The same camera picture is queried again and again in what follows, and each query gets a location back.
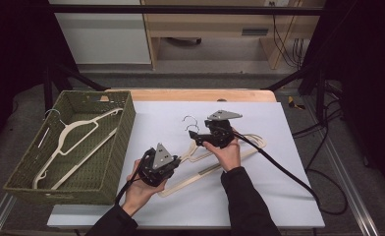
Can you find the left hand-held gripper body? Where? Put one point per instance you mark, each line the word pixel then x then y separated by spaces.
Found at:
pixel 161 157

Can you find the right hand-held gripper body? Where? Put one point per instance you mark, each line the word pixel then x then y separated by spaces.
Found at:
pixel 221 131

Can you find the beige plastic clothes hanger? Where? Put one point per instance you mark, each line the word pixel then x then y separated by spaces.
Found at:
pixel 193 117
pixel 76 126
pixel 187 180

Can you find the green woven basket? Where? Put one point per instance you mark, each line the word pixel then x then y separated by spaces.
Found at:
pixel 108 137

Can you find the person's right hand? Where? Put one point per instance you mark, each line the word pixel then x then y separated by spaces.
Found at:
pixel 230 157

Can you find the person's left hand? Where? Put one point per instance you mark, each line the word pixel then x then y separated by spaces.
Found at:
pixel 138 193

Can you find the yellow and black tool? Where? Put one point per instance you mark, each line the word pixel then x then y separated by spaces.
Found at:
pixel 293 104

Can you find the white table mat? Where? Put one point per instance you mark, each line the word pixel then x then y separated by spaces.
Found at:
pixel 272 203

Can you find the light wooden desk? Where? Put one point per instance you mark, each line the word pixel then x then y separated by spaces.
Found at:
pixel 213 23

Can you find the white cabinet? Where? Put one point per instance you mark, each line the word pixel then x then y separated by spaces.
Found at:
pixel 105 36

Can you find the black slanted frame strut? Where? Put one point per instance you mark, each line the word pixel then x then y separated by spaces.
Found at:
pixel 295 77
pixel 79 78

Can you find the black horizontal frame bar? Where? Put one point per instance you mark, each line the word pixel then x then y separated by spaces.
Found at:
pixel 180 9

